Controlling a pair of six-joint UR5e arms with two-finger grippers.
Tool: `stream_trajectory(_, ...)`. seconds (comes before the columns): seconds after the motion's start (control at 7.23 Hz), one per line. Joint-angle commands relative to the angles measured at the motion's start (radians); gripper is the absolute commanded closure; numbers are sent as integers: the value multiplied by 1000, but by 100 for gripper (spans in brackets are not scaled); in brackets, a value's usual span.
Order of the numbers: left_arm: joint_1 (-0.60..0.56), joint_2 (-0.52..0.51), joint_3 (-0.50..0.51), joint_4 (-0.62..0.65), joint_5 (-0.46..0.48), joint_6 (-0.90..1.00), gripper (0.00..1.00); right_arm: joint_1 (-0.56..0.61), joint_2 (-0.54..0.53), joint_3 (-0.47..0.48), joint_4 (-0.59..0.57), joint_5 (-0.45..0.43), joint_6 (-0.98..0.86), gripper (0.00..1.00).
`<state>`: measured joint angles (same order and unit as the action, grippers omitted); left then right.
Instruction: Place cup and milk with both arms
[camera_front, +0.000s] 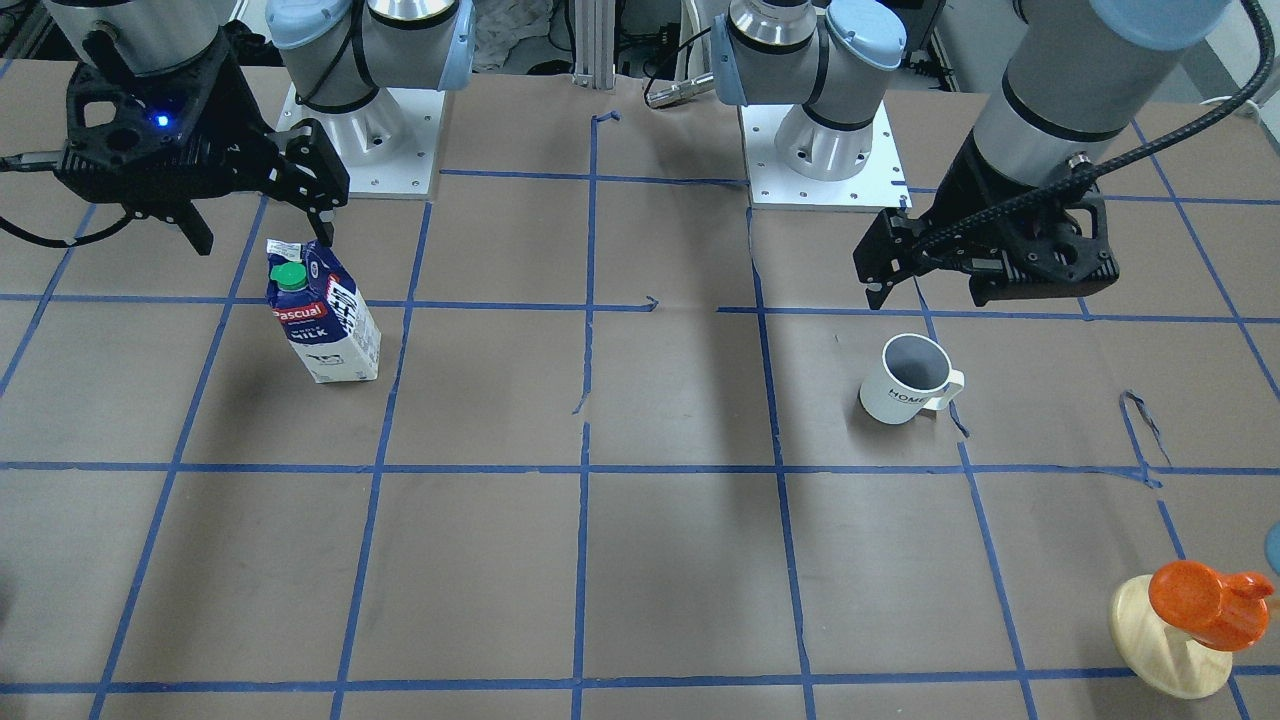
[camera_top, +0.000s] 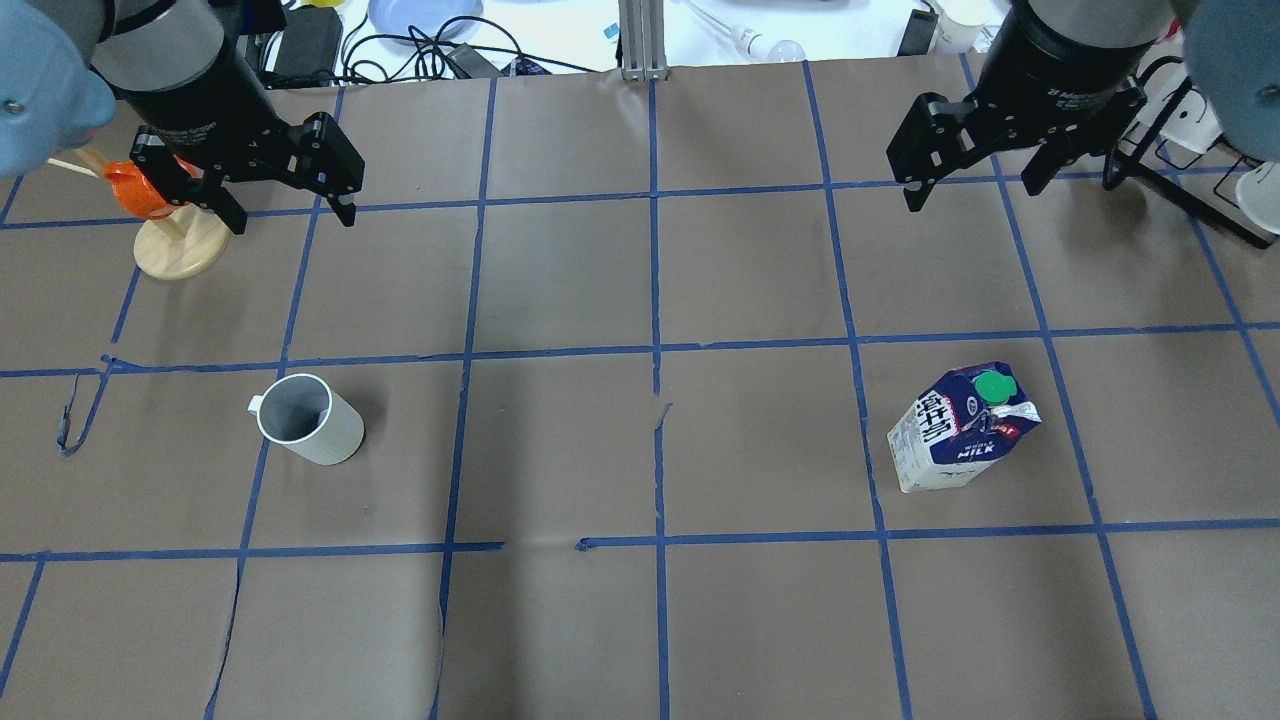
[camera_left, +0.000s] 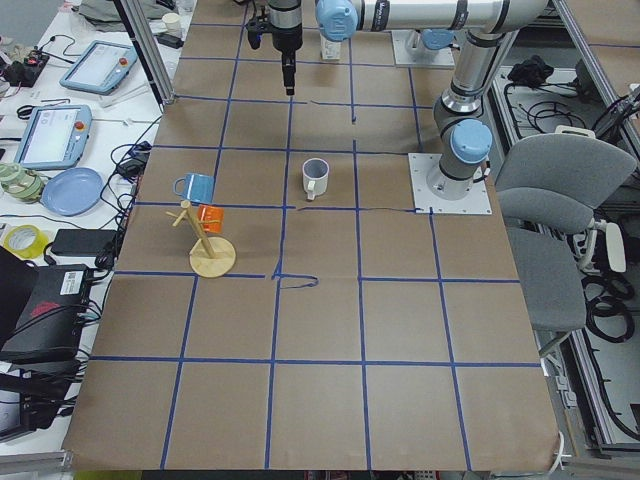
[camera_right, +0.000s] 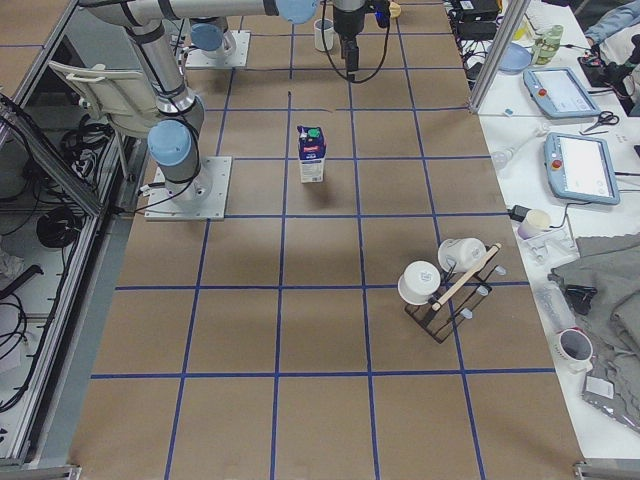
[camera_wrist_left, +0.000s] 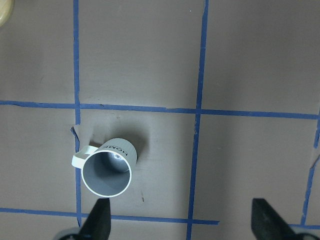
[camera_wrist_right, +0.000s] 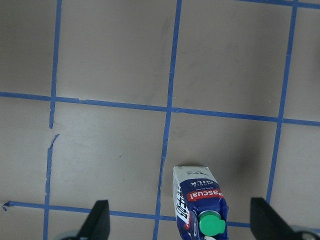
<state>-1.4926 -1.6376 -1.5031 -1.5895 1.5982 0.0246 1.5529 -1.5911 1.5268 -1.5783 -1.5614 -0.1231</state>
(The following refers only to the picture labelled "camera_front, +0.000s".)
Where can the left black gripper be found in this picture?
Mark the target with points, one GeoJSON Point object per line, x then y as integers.
{"type": "Point", "coordinates": [968, 197]}

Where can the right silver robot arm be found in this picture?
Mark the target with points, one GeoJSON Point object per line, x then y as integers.
{"type": "Point", "coordinates": [339, 53]}

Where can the orange mug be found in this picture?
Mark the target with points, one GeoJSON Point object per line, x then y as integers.
{"type": "Point", "coordinates": [1224, 612]}

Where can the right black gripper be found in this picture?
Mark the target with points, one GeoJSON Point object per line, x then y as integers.
{"type": "Point", "coordinates": [247, 128]}

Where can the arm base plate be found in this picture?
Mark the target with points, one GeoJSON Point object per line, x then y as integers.
{"type": "Point", "coordinates": [795, 164]}
{"type": "Point", "coordinates": [390, 147]}

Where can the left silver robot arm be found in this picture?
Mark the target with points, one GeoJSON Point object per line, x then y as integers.
{"type": "Point", "coordinates": [1080, 74]}

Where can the white mug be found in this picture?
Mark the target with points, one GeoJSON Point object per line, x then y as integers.
{"type": "Point", "coordinates": [913, 374]}

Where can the teal object at edge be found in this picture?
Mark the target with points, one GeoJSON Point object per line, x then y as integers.
{"type": "Point", "coordinates": [1271, 547]}

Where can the Pascual milk carton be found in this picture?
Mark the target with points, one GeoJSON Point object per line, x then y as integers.
{"type": "Point", "coordinates": [322, 312]}

